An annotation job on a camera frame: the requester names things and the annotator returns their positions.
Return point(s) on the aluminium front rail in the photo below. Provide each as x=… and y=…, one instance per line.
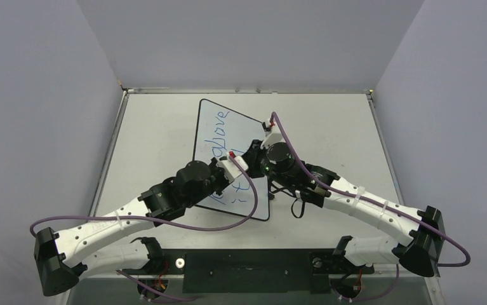
x=146, y=259

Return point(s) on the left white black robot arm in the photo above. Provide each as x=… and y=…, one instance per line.
x=60, y=255

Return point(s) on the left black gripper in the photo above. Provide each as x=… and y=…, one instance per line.
x=219, y=169

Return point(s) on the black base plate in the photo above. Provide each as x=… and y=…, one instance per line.
x=253, y=270

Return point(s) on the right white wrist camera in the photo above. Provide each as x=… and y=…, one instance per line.
x=272, y=132

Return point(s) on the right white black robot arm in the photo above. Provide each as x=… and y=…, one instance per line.
x=412, y=237

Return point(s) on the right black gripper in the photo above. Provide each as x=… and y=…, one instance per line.
x=256, y=153

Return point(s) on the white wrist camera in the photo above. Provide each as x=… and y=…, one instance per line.
x=233, y=166
x=272, y=132

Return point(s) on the black framed whiteboard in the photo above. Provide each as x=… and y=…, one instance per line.
x=221, y=130

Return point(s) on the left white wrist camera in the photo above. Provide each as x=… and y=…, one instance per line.
x=233, y=166

